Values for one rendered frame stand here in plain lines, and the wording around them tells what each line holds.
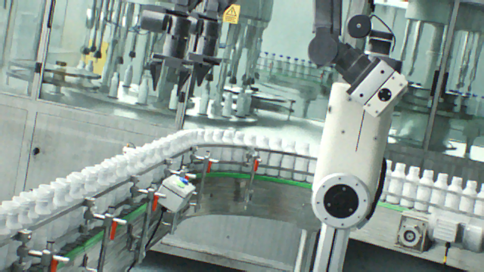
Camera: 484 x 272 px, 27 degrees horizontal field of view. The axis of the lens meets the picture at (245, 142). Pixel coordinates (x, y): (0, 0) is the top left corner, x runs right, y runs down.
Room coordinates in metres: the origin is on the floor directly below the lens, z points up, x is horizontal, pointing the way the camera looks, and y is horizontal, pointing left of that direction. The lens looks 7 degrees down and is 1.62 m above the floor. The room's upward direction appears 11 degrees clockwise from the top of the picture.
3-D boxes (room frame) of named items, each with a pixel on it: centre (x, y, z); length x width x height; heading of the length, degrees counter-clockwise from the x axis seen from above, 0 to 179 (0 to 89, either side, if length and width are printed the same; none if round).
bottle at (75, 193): (2.42, 0.40, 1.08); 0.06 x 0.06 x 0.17
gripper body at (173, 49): (2.62, 0.23, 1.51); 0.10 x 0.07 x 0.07; 83
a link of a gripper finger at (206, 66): (3.08, 0.19, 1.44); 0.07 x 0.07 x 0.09; 83
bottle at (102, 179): (2.65, 0.37, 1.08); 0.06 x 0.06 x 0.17
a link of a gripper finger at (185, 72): (2.62, 0.21, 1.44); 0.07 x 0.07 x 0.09; 83
